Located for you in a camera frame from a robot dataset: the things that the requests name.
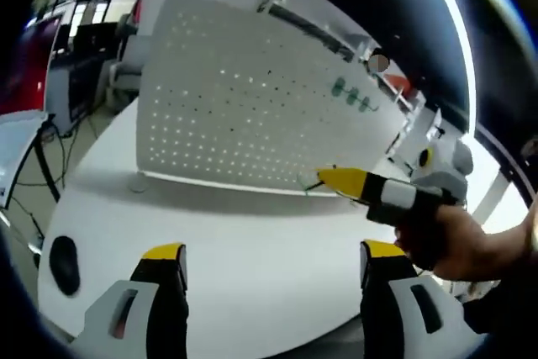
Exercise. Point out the person's right hand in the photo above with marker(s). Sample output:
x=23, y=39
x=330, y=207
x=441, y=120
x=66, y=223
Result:
x=458, y=249

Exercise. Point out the white storage shelf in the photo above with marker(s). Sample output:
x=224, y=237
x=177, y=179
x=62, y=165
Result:
x=307, y=27

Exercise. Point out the black computer mouse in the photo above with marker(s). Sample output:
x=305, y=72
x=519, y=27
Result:
x=65, y=266

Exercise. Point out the green hook assembly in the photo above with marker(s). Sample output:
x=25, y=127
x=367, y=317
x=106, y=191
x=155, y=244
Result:
x=354, y=96
x=339, y=86
x=310, y=186
x=366, y=104

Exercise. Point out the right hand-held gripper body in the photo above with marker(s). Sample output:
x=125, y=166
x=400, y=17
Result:
x=445, y=170

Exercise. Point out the white perforated mounting plate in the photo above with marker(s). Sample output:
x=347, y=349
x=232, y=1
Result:
x=235, y=115

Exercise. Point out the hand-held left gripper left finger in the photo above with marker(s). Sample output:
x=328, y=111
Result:
x=155, y=304

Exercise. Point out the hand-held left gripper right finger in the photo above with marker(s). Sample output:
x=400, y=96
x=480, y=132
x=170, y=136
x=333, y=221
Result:
x=386, y=304

